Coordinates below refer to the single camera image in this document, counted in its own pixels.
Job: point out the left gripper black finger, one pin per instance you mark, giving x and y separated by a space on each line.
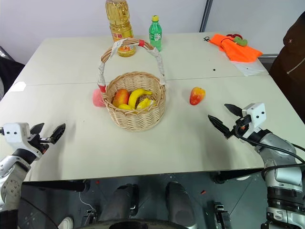
57 132
37 130

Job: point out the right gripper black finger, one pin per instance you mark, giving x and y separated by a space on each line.
234 109
220 126

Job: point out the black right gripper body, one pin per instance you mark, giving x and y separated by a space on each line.
241 125

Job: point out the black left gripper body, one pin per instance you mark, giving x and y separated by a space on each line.
44 140

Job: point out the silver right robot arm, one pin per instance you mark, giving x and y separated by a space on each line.
280 149

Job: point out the red-yellow pepper on table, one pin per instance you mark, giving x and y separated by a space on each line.
196 96

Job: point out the white paper sheet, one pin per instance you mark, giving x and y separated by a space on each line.
252 69

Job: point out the white paper label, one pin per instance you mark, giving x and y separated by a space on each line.
18 86

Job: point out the pink toy peach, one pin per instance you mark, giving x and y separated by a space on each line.
97 98

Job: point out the orange cloth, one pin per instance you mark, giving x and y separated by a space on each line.
238 51

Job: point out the dark bag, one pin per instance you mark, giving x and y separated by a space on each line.
9 74

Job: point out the person in dark brown coat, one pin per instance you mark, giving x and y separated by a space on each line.
290 71

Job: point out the small red floor scrap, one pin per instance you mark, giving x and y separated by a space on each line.
203 192

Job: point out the red green fabric toy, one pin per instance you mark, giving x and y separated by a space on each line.
240 41

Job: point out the red orange toy mango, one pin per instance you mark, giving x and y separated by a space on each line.
120 96

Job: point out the yellow toy lemon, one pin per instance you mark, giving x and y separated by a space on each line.
145 104

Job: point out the yellow toy banana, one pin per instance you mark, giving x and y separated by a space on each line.
134 96

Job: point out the white shoe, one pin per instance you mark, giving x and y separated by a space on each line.
66 223

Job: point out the dark rounded robot foot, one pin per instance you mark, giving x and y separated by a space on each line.
179 202
121 202

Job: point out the small green soda bottle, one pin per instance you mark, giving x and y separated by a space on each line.
156 33

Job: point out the large yellow cooking oil bottle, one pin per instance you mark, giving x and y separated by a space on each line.
119 21

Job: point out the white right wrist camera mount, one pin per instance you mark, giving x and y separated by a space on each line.
257 115

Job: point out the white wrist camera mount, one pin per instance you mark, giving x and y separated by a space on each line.
257 115
16 134

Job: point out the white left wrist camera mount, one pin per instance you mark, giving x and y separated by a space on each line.
16 134

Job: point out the black table frame bar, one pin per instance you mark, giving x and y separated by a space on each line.
236 176
54 186

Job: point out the grey partition post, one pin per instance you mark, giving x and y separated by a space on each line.
205 15

